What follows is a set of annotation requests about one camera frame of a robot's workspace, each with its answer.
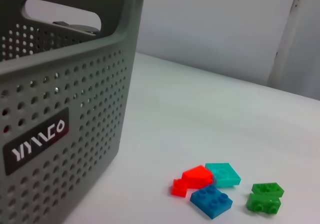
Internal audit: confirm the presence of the teal toy brick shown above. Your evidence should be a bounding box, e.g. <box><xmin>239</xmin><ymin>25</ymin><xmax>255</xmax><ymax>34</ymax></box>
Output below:
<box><xmin>204</xmin><ymin>162</ymin><xmax>242</xmax><ymax>188</ymax></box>

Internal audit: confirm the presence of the green toy brick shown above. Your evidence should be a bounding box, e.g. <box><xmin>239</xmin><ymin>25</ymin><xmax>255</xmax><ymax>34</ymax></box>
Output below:
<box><xmin>245</xmin><ymin>193</ymin><xmax>282</xmax><ymax>215</ymax></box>
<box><xmin>250</xmin><ymin>181</ymin><xmax>285</xmax><ymax>198</ymax></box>

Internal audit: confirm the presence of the grey-green perforated storage bin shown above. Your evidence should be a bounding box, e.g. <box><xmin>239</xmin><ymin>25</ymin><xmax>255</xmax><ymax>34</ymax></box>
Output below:
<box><xmin>0</xmin><ymin>0</ymin><xmax>154</xmax><ymax>224</ymax></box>

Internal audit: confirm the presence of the orange-red slope brick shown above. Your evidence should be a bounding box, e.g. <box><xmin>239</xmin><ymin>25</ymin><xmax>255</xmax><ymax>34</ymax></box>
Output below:
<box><xmin>181</xmin><ymin>164</ymin><xmax>214</xmax><ymax>189</ymax></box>

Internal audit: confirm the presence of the small orange-red square brick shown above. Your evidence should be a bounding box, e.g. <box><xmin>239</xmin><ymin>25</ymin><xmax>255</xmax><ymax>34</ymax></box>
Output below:
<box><xmin>171</xmin><ymin>178</ymin><xmax>188</xmax><ymax>198</ymax></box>

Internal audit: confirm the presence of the blue flat toy brick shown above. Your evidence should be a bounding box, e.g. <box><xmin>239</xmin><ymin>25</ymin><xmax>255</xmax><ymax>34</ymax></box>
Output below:
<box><xmin>189</xmin><ymin>184</ymin><xmax>234</xmax><ymax>220</ymax></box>

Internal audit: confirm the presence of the white background post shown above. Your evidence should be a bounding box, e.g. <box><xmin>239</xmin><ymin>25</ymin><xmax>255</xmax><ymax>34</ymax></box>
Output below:
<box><xmin>266</xmin><ymin>0</ymin><xmax>320</xmax><ymax>100</ymax></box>

